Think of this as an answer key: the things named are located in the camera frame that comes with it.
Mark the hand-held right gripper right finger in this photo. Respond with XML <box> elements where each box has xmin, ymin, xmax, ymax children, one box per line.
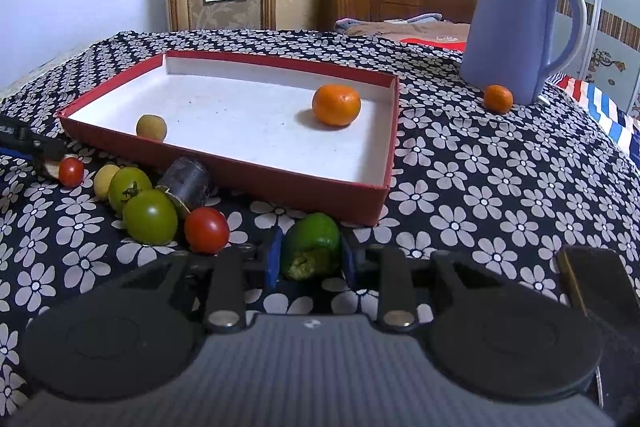
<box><xmin>341</xmin><ymin>232</ymin><xmax>501</xmax><ymax>332</ymax></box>

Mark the dark cylindrical vegetable piece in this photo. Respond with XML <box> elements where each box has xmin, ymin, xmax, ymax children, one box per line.
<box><xmin>156</xmin><ymin>157</ymin><xmax>211</xmax><ymax>210</ymax></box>

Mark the blue plastic kettle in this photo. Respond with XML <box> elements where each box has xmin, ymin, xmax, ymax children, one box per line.
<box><xmin>459</xmin><ymin>0</ymin><xmax>588</xmax><ymax>106</ymax></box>

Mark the olive round slice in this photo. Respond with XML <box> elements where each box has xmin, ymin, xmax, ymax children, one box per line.
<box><xmin>167</xmin><ymin>189</ymin><xmax>191</xmax><ymax>215</ymax></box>

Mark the black floral tablecloth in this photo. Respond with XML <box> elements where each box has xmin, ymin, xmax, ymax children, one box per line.
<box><xmin>0</xmin><ymin>28</ymin><xmax>640</xmax><ymax>408</ymax></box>

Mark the red shallow cardboard box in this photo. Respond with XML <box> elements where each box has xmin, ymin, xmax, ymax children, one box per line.
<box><xmin>56</xmin><ymin>50</ymin><xmax>401</xmax><ymax>227</ymax></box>

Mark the small mandarin orange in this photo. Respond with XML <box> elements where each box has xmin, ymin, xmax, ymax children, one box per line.
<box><xmin>483</xmin><ymin>84</ymin><xmax>514</xmax><ymax>114</ymax></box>

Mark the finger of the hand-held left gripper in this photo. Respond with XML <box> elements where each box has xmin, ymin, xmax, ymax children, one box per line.
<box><xmin>0</xmin><ymin>137</ymin><xmax>68</xmax><ymax>180</ymax></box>

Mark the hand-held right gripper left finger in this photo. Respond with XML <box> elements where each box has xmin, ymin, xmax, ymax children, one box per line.
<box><xmin>127</xmin><ymin>227</ymin><xmax>285</xmax><ymax>334</ymax></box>

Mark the grey-blue cloth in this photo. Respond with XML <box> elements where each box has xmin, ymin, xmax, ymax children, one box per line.
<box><xmin>334</xmin><ymin>13</ymin><xmax>442</xmax><ymax>32</ymax></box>

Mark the small yellow-green round fruit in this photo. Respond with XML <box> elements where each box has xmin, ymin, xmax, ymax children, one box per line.
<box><xmin>136</xmin><ymin>114</ymin><xmax>167</xmax><ymax>142</ymax></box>

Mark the small red cherry tomato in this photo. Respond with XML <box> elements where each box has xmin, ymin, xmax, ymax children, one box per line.
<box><xmin>58</xmin><ymin>157</ymin><xmax>85</xmax><ymax>188</ymax></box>

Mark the floral panel wardrobe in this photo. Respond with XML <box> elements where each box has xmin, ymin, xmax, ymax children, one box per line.
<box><xmin>530</xmin><ymin>0</ymin><xmax>640</xmax><ymax>112</ymax></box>

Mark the large mandarin orange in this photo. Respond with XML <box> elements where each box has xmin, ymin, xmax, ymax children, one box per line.
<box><xmin>312</xmin><ymin>84</ymin><xmax>362</xmax><ymax>128</ymax></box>

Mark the pale yellow small fruit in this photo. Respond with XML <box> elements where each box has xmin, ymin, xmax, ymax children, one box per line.
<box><xmin>94</xmin><ymin>164</ymin><xmax>122</xmax><ymax>202</ymax></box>

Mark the tan blanket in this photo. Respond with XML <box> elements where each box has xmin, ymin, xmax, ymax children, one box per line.
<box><xmin>345</xmin><ymin>19</ymin><xmax>471</xmax><ymax>42</ymax></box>

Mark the red blue striped cloth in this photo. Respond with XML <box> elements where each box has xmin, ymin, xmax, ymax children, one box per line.
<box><xmin>554</xmin><ymin>74</ymin><xmax>640</xmax><ymax>152</ymax></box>

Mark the green tomato with stem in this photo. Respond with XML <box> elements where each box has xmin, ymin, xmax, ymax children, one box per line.
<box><xmin>108</xmin><ymin>167</ymin><xmax>153</xmax><ymax>214</ymax></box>

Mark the green cucumber piece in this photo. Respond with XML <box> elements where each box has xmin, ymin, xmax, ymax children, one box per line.
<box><xmin>281</xmin><ymin>213</ymin><xmax>342</xmax><ymax>282</ymax></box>

